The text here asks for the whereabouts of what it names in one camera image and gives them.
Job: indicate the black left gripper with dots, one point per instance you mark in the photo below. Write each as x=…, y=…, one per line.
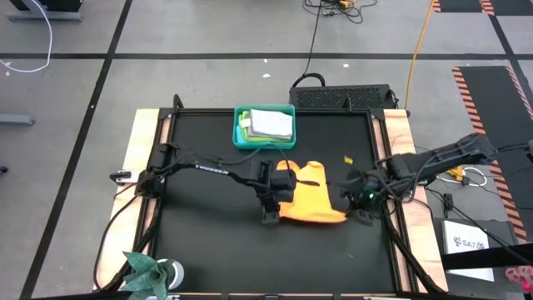
x=279, y=183

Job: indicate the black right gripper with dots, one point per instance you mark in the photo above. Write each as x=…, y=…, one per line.
x=366, y=189

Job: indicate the orange microfiber towel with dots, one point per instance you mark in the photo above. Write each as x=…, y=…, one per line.
x=312, y=200

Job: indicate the teal plastic bin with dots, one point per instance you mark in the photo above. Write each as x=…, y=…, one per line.
x=239, y=146

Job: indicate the sky blue microfiber towel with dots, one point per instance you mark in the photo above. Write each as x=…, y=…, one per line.
x=239, y=135

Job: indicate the grey waffle-weave towel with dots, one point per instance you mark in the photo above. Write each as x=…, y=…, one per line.
x=270, y=123

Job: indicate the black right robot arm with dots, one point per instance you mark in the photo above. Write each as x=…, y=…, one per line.
x=437, y=160

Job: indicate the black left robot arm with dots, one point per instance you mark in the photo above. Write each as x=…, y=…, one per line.
x=208, y=168

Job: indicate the black power adapter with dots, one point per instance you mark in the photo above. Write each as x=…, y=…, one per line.
x=448, y=202

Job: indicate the white SA7 printed sheet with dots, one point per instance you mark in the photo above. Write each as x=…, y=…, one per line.
x=460, y=231

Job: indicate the yellow power splitter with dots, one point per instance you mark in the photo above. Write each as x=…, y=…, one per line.
x=457, y=173

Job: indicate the black perforated computer case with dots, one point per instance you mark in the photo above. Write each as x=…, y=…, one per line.
x=333, y=98

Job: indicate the dark green cloth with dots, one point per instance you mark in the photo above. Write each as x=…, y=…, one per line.
x=145, y=277

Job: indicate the black hazard-striped floor mat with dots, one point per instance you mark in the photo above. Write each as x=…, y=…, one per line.
x=487, y=108
x=512, y=6
x=458, y=5

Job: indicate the pink patterned object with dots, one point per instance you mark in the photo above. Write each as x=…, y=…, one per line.
x=520, y=277

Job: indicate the black caster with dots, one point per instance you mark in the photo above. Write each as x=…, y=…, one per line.
x=3, y=170

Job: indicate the grey desk foot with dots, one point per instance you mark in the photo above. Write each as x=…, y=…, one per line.
x=16, y=119
x=41, y=16

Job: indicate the black table frame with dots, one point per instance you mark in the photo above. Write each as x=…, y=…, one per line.
x=333, y=111

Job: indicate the black frame bar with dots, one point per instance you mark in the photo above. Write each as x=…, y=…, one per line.
x=491, y=256

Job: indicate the silver mounting bracket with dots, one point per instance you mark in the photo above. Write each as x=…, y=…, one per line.
x=124, y=178

